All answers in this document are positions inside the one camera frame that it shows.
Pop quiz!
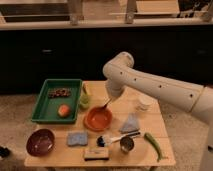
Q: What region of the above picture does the green plastic tray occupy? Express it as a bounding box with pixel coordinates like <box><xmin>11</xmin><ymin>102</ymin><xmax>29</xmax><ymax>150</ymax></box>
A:
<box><xmin>31</xmin><ymin>79</ymin><xmax>82</xmax><ymax>124</ymax></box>

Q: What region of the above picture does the wooden table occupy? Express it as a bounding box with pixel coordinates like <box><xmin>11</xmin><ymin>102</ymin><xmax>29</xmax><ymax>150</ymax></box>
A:
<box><xmin>24</xmin><ymin>88</ymin><xmax>176</xmax><ymax>168</ymax></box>

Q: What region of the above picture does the black object on floor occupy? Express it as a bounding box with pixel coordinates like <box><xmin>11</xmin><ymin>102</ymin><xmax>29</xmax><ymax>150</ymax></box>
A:
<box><xmin>0</xmin><ymin>146</ymin><xmax>10</xmax><ymax>158</ymax></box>

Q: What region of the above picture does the wooden eraser block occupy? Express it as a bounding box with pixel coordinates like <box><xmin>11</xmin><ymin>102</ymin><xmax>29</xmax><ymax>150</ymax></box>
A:
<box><xmin>84</xmin><ymin>148</ymin><xmax>109</xmax><ymax>161</ymax></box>

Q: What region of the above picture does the purple bowl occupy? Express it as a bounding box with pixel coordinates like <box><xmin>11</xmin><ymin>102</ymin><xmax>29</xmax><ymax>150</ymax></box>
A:
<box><xmin>26</xmin><ymin>129</ymin><xmax>55</xmax><ymax>157</ymax></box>

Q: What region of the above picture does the orange fruit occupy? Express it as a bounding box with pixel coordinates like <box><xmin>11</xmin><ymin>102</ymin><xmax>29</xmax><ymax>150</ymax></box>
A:
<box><xmin>58</xmin><ymin>104</ymin><xmax>71</xmax><ymax>118</ymax></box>

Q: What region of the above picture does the green cup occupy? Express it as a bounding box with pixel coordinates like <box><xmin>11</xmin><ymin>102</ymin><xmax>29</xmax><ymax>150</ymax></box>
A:
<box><xmin>79</xmin><ymin>94</ymin><xmax>91</xmax><ymax>109</ymax></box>

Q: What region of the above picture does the metal measuring cup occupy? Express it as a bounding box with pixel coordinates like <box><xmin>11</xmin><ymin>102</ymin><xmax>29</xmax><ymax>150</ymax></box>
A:
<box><xmin>120</xmin><ymin>136</ymin><xmax>134</xmax><ymax>153</ymax></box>

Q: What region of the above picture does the green chili pepper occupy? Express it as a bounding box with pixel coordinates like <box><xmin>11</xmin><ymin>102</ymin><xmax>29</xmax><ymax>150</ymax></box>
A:
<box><xmin>144</xmin><ymin>132</ymin><xmax>165</xmax><ymax>162</ymax></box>

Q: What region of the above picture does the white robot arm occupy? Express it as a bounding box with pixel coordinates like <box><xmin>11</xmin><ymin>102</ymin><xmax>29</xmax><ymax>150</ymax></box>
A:
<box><xmin>103</xmin><ymin>52</ymin><xmax>213</xmax><ymax>171</ymax></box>

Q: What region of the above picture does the orange bowl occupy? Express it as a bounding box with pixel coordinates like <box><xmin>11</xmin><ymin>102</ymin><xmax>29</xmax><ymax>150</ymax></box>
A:
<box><xmin>84</xmin><ymin>107</ymin><xmax>112</xmax><ymax>132</ymax></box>

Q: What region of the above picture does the blue sponge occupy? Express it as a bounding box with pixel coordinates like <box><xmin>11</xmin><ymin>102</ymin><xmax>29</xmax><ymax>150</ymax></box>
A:
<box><xmin>67</xmin><ymin>132</ymin><xmax>88</xmax><ymax>146</ymax></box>

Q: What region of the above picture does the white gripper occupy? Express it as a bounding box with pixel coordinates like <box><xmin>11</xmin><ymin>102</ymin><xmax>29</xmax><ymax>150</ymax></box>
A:
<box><xmin>105</xmin><ymin>79</ymin><xmax>125</xmax><ymax>101</ymax></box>

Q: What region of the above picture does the brown granola bar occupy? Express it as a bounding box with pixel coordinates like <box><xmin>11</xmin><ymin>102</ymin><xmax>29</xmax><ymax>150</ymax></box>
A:
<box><xmin>48</xmin><ymin>88</ymin><xmax>71</xmax><ymax>98</ymax></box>

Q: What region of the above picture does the grey folded cloth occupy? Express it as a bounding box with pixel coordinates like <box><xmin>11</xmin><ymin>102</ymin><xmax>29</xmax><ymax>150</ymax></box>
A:
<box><xmin>119</xmin><ymin>113</ymin><xmax>140</xmax><ymax>133</ymax></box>

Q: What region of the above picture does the dish brush white handle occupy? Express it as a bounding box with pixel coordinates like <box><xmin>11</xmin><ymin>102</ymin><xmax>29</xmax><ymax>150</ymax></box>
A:
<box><xmin>96</xmin><ymin>131</ymin><xmax>140</xmax><ymax>147</ymax></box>

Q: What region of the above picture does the white cup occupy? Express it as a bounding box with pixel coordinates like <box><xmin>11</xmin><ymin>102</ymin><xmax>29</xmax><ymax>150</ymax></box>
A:
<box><xmin>138</xmin><ymin>95</ymin><xmax>154</xmax><ymax>111</ymax></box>

